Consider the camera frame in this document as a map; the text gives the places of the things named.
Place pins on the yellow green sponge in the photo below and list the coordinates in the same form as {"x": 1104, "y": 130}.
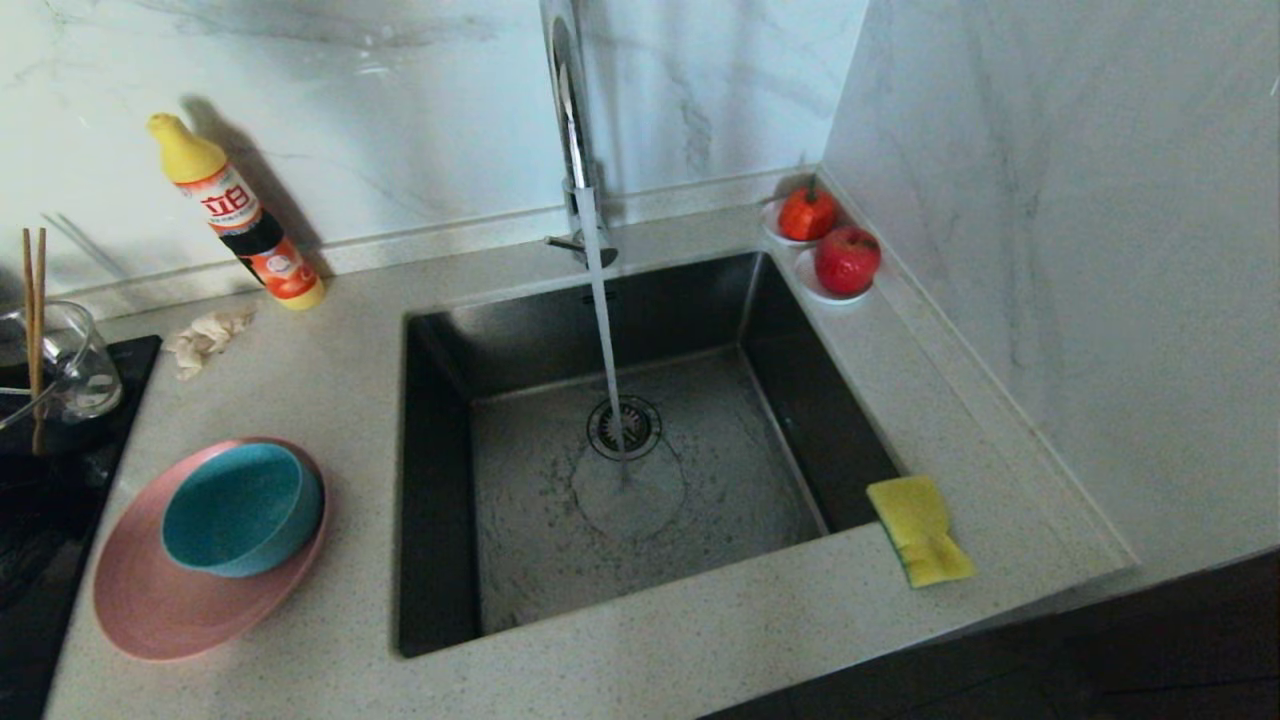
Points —
{"x": 920, "y": 525}

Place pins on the orange dish soap bottle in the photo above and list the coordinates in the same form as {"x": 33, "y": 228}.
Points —
{"x": 235, "y": 210}

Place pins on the brown wooden chopstick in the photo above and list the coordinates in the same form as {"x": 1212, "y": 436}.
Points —
{"x": 30, "y": 300}

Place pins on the stainless steel sink basin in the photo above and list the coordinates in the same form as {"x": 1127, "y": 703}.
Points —
{"x": 720, "y": 480}

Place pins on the running water stream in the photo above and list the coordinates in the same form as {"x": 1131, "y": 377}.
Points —
{"x": 605, "y": 330}

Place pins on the round metal drain strainer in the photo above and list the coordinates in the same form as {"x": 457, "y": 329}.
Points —
{"x": 640, "y": 428}

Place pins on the red tomato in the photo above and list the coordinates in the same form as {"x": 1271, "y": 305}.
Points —
{"x": 806, "y": 215}

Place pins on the red apple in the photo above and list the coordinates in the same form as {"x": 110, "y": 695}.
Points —
{"x": 847, "y": 262}

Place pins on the chrome faucet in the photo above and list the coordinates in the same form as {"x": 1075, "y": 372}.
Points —
{"x": 572, "y": 120}

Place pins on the teal bowl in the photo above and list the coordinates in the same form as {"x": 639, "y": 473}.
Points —
{"x": 240, "y": 510}

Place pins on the crumpled paper scrap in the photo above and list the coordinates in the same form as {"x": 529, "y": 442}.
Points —
{"x": 205, "y": 338}

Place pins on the pink plate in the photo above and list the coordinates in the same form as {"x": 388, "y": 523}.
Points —
{"x": 190, "y": 620}

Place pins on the clear glass bowl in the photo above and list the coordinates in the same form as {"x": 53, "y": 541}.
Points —
{"x": 75, "y": 370}

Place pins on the black cooktop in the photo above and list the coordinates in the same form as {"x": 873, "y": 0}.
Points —
{"x": 50, "y": 520}

